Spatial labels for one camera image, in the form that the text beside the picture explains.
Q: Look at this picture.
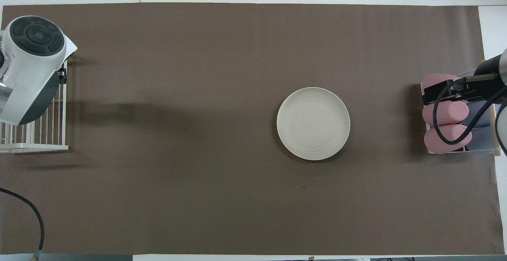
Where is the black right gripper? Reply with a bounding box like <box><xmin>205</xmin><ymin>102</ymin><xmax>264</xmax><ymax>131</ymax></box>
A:
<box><xmin>423</xmin><ymin>54</ymin><xmax>504</xmax><ymax>105</ymax></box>

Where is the cream round plate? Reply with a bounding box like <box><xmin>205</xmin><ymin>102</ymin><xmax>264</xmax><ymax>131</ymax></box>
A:
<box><xmin>276</xmin><ymin>87</ymin><xmax>351</xmax><ymax>161</ymax></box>

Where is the pink plastic cup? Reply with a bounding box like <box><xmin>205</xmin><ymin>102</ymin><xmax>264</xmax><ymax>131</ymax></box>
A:
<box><xmin>424</xmin><ymin>124</ymin><xmax>473</xmax><ymax>154</ymax></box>
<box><xmin>422</xmin><ymin>101</ymin><xmax>469</xmax><ymax>127</ymax></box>
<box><xmin>421</xmin><ymin>74</ymin><xmax>462</xmax><ymax>92</ymax></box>

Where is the brown table mat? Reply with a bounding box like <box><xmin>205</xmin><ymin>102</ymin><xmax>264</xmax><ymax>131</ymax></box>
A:
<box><xmin>0</xmin><ymin>3</ymin><xmax>504</xmax><ymax>255</ymax></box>

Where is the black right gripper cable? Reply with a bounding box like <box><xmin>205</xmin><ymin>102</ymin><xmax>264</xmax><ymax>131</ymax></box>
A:
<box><xmin>433</xmin><ymin>81</ymin><xmax>507</xmax><ymax>145</ymax></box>

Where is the wire cup rack wooden bar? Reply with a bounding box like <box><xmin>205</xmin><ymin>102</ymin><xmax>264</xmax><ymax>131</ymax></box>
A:
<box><xmin>420</xmin><ymin>58</ymin><xmax>501</xmax><ymax>157</ymax></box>

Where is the white wire dish rack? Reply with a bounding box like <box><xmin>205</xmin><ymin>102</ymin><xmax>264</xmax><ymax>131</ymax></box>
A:
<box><xmin>0</xmin><ymin>59</ymin><xmax>69</xmax><ymax>153</ymax></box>

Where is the black cable with inline plug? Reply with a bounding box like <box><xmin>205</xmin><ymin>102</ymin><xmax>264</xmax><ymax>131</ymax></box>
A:
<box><xmin>0</xmin><ymin>188</ymin><xmax>45</xmax><ymax>261</ymax></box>

